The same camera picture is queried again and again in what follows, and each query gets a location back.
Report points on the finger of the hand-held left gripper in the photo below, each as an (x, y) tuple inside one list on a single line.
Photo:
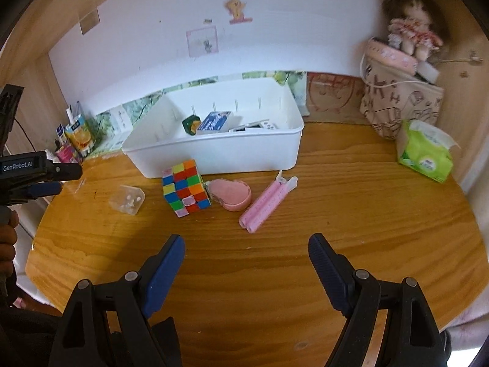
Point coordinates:
[(67, 171), (46, 189)]

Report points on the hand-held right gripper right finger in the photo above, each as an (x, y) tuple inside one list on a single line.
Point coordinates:
[(330, 275)]

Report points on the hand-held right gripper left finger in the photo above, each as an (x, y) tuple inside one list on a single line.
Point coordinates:
[(164, 275)]

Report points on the green box with gold lid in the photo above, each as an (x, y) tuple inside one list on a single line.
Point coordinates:
[(190, 124)]

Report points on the white plastic storage bin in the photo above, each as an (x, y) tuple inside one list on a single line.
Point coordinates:
[(214, 153)]

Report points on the translucent box with blue label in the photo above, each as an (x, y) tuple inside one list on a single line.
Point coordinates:
[(214, 121)]

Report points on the black power adapter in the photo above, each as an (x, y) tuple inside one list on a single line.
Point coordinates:
[(241, 129)]

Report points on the person's left hand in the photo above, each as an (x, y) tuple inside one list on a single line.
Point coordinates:
[(8, 241)]

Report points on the pink patterned box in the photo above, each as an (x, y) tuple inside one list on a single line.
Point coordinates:
[(65, 156)]

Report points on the orange juice carton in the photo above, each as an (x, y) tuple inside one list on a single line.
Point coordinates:
[(80, 137)]

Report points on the small dark-label bottle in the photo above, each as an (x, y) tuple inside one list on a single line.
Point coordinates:
[(60, 133)]

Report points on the clear plastic cup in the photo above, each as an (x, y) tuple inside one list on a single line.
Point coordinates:
[(128, 198)]

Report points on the multicoloured puzzle cube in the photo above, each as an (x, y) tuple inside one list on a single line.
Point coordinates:
[(185, 187)]

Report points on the pink sealing clips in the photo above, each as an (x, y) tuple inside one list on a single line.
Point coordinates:
[(259, 208)]

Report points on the pink oval case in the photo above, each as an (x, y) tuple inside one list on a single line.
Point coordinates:
[(229, 195)]

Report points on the green tissue pack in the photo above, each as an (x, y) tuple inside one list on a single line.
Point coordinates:
[(424, 156)]

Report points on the clear tape patch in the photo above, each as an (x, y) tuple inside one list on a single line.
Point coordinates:
[(89, 21)]

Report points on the brown board with red drawing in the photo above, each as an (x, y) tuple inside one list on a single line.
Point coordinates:
[(332, 97)]

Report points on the beige patterned bag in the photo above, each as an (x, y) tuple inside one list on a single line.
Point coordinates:
[(386, 103)]

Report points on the small white box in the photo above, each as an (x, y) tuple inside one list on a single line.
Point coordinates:
[(427, 70)]

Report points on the pink pouch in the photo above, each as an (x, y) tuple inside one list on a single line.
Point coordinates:
[(386, 55)]

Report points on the rag doll with brown hair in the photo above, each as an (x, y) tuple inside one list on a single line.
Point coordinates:
[(410, 32)]

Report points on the pink square wall sticker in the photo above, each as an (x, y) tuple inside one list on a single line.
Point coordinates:
[(201, 41)]

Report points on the yellow bear wall sticker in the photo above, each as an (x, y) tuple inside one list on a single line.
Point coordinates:
[(237, 10)]

